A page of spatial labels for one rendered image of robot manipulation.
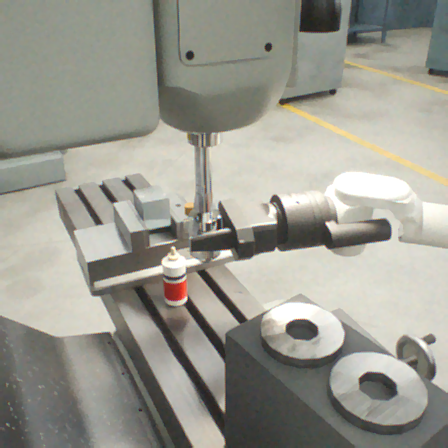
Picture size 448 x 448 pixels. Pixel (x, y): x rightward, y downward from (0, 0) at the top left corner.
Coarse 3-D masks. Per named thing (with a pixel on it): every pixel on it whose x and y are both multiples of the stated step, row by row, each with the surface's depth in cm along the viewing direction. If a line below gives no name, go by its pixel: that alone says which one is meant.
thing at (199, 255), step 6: (192, 228) 74; (198, 228) 73; (204, 228) 73; (210, 228) 73; (216, 228) 74; (192, 234) 74; (198, 234) 73; (192, 252) 76; (198, 252) 75; (204, 252) 75; (210, 252) 75; (216, 252) 76; (198, 258) 76; (204, 258) 75; (210, 258) 75
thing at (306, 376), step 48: (240, 336) 57; (288, 336) 55; (336, 336) 55; (240, 384) 58; (288, 384) 51; (336, 384) 49; (384, 384) 51; (432, 384) 51; (240, 432) 62; (288, 432) 53; (336, 432) 46; (384, 432) 45; (432, 432) 46
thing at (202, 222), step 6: (192, 210) 75; (216, 210) 75; (192, 216) 73; (198, 216) 73; (210, 216) 73; (216, 216) 73; (192, 222) 73; (198, 222) 72; (204, 222) 72; (210, 222) 72; (216, 222) 73
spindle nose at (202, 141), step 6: (192, 138) 67; (198, 138) 66; (204, 138) 66; (210, 138) 66; (216, 138) 67; (222, 138) 68; (192, 144) 67; (198, 144) 67; (204, 144) 66; (210, 144) 67; (216, 144) 67
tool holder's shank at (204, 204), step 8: (200, 152) 68; (208, 152) 68; (200, 160) 69; (208, 160) 69; (200, 168) 69; (208, 168) 70; (200, 176) 70; (208, 176) 70; (200, 184) 71; (208, 184) 71; (200, 192) 71; (208, 192) 71; (200, 200) 72; (208, 200) 72; (200, 208) 72; (208, 208) 72; (200, 216) 73
